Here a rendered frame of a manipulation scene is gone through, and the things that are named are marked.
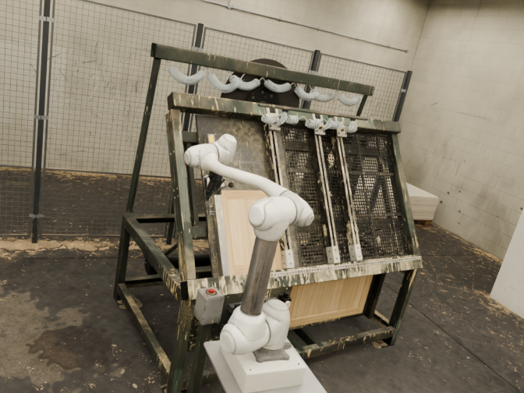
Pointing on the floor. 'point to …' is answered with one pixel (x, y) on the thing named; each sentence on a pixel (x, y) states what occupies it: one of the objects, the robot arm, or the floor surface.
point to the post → (199, 359)
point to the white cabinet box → (512, 274)
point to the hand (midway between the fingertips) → (208, 194)
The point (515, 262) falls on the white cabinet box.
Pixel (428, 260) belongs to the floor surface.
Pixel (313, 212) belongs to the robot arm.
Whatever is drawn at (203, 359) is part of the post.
